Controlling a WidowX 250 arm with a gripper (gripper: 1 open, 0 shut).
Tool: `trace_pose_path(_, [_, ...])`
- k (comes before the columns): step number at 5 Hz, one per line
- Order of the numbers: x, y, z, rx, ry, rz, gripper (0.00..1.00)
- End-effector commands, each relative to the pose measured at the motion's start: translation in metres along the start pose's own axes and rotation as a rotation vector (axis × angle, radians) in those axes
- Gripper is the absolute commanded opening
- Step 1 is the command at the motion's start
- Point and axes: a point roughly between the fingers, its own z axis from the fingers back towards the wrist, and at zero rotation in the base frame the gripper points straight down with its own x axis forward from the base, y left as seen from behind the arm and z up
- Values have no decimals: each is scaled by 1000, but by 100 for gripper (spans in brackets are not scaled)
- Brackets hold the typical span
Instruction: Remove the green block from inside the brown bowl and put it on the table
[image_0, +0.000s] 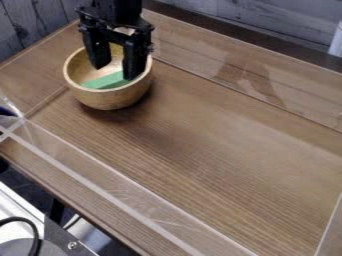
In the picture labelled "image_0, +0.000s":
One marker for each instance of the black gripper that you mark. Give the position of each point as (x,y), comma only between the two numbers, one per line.
(115,21)

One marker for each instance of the green rectangular block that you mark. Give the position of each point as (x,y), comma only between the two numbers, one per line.
(104,81)

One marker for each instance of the brown wooden bowl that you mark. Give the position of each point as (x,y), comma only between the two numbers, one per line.
(108,99)

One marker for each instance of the grey round base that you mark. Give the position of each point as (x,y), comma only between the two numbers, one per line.
(20,247)

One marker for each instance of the clear acrylic barrier wall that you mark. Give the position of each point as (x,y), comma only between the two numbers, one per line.
(222,166)

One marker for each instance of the white post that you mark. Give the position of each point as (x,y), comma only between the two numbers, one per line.
(335,46)

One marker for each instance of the grey metal bracket with screw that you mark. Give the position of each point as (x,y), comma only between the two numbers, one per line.
(59,243)

